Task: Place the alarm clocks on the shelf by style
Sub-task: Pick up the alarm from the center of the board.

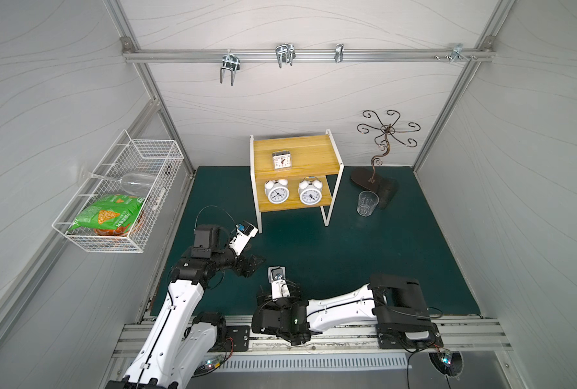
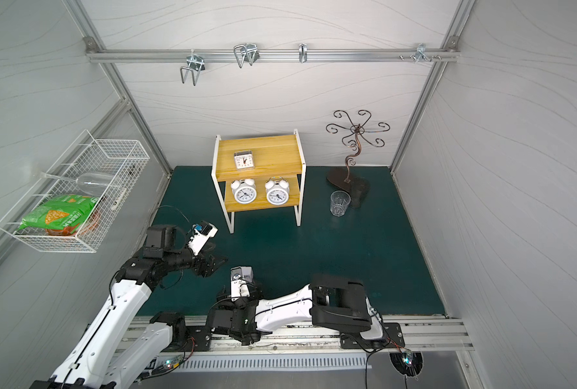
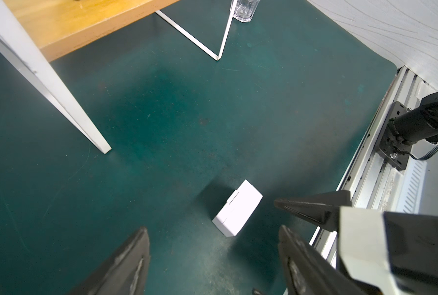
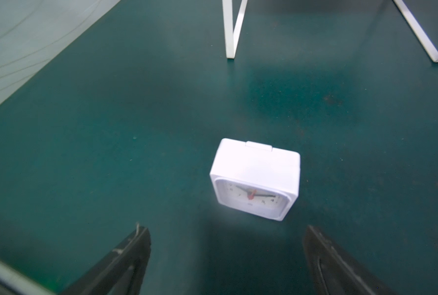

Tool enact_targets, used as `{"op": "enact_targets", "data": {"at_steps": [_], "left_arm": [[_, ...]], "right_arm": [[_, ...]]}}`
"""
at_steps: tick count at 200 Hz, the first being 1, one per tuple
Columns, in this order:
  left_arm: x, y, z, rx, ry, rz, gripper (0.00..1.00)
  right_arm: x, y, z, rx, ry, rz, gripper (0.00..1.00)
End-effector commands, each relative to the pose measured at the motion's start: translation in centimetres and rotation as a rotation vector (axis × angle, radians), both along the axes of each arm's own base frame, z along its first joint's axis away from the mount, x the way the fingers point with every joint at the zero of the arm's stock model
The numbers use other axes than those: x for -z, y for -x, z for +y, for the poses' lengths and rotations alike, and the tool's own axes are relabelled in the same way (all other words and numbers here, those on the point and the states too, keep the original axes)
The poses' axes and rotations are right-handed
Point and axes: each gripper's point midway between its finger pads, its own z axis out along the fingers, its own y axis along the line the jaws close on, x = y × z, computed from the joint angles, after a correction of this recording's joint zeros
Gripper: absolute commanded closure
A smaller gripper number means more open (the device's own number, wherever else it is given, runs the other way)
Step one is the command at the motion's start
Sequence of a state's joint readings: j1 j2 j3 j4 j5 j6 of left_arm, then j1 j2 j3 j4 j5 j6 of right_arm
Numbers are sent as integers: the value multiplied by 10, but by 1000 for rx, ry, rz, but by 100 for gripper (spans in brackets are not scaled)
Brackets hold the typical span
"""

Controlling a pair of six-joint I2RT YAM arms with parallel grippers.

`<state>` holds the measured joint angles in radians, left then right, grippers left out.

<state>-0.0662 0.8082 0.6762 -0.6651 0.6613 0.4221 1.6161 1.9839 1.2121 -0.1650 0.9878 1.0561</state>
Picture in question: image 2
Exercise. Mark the clear drinking glass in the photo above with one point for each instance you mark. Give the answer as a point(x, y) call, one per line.
point(339, 203)

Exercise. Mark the small metal hook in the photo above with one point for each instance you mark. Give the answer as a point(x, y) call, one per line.
point(302, 53)

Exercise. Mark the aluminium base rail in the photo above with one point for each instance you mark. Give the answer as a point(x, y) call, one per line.
point(420, 333)

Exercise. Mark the round black fan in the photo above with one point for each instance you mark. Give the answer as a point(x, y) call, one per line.
point(409, 364)

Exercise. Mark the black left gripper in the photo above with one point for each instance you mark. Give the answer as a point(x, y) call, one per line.
point(206, 263)

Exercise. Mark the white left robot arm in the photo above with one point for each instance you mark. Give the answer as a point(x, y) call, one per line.
point(93, 363)

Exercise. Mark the right metal hook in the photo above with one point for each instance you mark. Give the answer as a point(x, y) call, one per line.
point(421, 56)

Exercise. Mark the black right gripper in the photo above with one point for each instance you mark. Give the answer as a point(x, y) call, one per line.
point(237, 321)

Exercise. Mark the dark metal jewelry stand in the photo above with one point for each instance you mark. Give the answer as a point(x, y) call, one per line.
point(342, 177)

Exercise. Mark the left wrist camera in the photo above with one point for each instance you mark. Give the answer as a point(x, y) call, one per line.
point(201, 233)

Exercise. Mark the white wire basket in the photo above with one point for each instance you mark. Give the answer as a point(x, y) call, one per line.
point(124, 158)

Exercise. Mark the yellow wooden two-tier shelf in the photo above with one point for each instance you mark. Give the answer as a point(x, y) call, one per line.
point(274, 157)

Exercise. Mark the green snack bag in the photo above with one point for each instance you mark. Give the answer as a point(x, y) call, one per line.
point(65, 212)

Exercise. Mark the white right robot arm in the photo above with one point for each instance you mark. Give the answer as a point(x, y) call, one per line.
point(335, 303)

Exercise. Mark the metal double hook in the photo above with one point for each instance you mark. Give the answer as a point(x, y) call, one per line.
point(246, 53)
point(195, 65)

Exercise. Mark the aluminium top rail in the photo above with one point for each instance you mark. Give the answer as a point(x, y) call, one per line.
point(267, 56)

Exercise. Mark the white twin-bell alarm clock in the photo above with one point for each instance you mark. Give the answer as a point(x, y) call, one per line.
point(244, 191)

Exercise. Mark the clear wine glass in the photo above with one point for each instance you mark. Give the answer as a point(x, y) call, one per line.
point(91, 183)

